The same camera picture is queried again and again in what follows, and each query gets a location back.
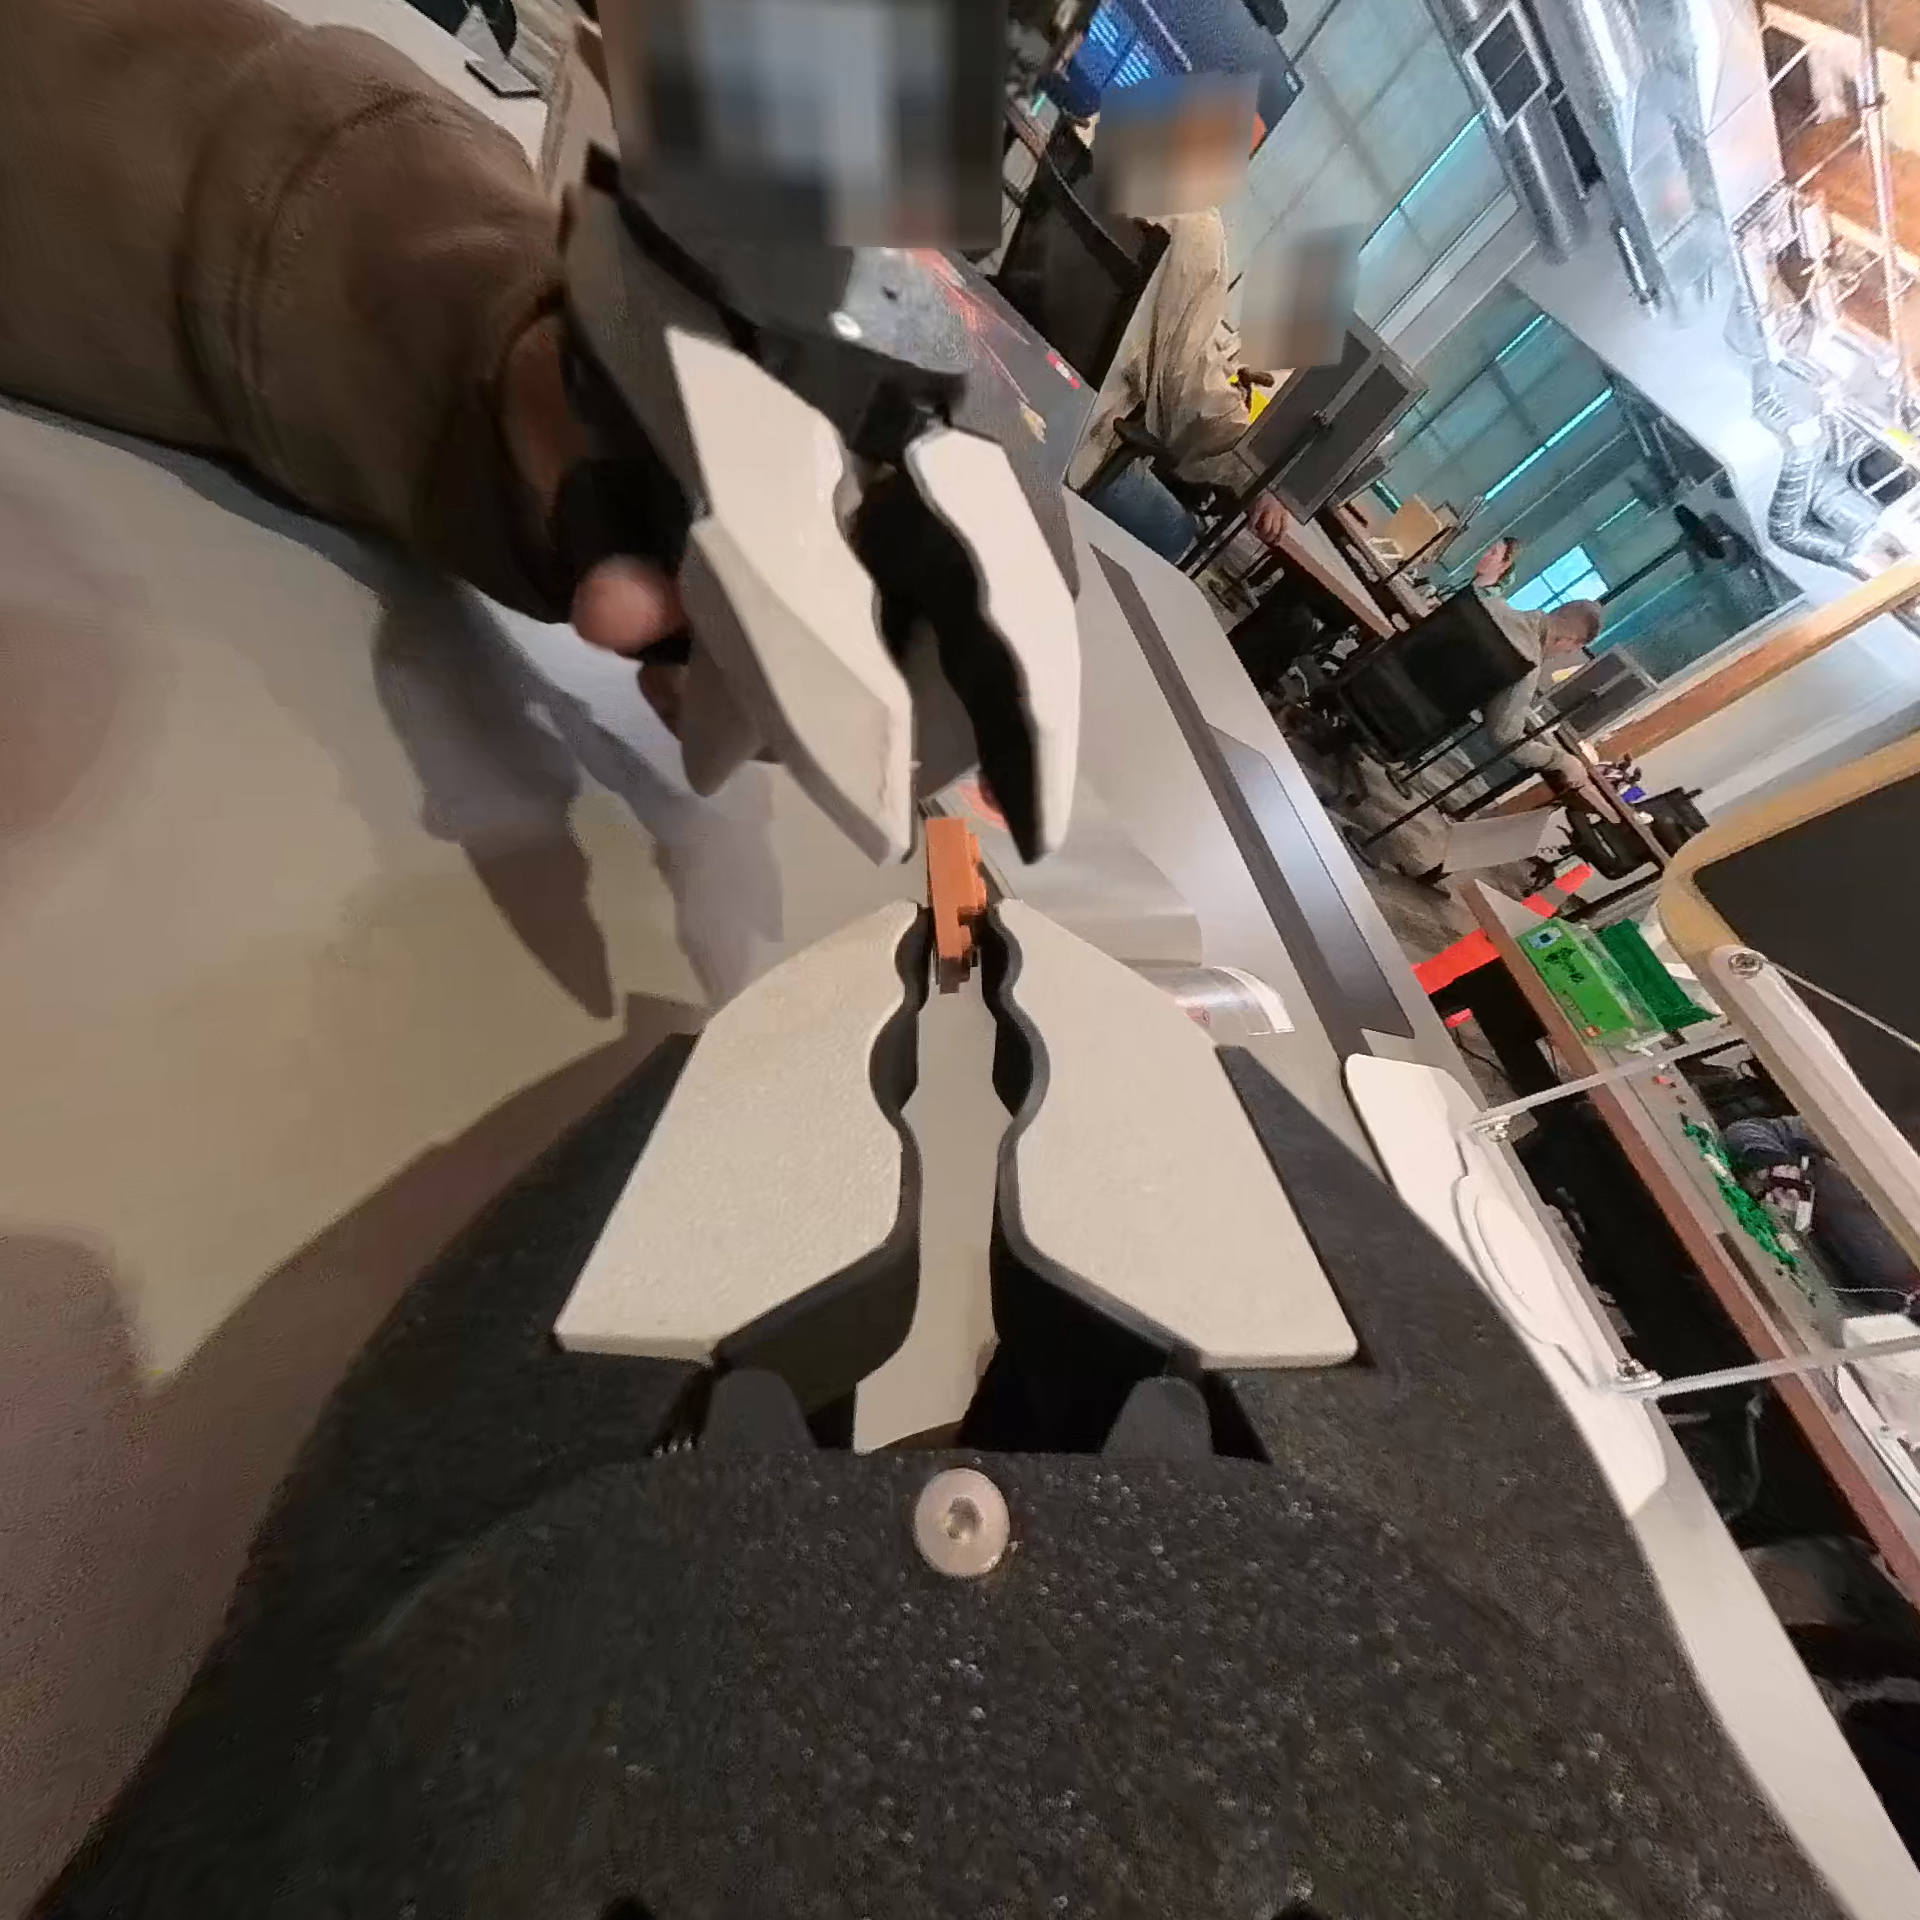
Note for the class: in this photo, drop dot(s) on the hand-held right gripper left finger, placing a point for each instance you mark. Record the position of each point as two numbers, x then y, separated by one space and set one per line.
735 1201

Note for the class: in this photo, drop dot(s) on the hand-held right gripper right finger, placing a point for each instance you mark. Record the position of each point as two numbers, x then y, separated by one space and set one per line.
1171 1201

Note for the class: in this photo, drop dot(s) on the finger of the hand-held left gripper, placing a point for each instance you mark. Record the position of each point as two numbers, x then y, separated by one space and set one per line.
1021 599
780 599

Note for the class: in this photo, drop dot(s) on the orange brick plate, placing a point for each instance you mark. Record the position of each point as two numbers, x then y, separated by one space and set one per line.
955 878

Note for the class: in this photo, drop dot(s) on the grey desk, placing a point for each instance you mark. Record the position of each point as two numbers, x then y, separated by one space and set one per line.
224 902

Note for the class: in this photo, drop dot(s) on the person's left hand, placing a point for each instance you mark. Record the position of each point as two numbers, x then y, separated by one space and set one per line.
623 599

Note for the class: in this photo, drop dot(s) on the grey monitor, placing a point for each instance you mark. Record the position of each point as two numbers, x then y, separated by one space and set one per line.
1336 422

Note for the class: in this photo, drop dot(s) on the black office chair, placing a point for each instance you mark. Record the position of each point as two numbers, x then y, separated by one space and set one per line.
1424 674

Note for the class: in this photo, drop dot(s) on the green printed box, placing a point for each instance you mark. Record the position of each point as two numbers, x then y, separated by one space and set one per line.
1590 974

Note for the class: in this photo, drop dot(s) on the wooden side table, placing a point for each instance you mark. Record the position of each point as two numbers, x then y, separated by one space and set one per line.
1682 1201

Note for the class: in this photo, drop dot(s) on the black panel with wooden rim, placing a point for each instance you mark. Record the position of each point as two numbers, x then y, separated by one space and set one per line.
1829 902

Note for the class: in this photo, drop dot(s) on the white bracket bar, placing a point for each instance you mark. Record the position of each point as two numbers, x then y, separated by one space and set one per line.
1800 1028

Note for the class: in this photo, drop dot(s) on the silver ventilation duct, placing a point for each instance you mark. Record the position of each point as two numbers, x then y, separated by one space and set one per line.
1547 136

